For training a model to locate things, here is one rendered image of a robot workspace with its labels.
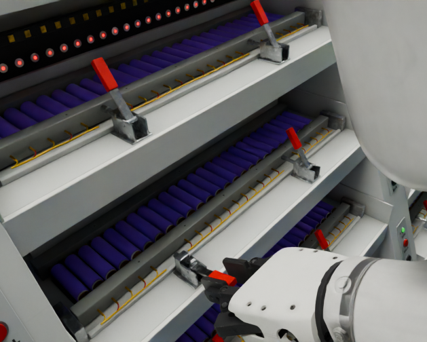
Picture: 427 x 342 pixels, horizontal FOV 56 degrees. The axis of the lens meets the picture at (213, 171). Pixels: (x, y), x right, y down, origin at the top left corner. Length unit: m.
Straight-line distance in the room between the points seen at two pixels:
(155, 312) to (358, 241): 0.47
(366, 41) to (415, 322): 0.18
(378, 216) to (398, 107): 0.72
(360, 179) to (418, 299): 0.59
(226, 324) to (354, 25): 0.29
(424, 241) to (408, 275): 0.86
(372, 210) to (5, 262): 0.70
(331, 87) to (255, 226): 0.34
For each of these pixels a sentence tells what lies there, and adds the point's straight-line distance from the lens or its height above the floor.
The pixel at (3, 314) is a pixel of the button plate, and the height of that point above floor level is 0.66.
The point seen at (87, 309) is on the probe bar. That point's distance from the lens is 0.50.
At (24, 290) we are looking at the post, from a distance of 0.40.
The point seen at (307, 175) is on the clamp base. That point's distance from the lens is 0.66.
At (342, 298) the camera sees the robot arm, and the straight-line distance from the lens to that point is 0.31.
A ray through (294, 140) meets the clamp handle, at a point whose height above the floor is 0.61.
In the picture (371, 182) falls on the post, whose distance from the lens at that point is 0.86.
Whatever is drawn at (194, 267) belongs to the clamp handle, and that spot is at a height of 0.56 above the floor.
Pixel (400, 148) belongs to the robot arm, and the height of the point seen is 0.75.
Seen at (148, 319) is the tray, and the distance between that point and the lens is 0.50.
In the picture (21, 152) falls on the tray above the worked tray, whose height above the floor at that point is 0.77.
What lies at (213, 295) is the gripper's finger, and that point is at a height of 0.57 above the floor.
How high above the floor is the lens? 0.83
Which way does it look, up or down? 20 degrees down
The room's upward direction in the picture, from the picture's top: 20 degrees counter-clockwise
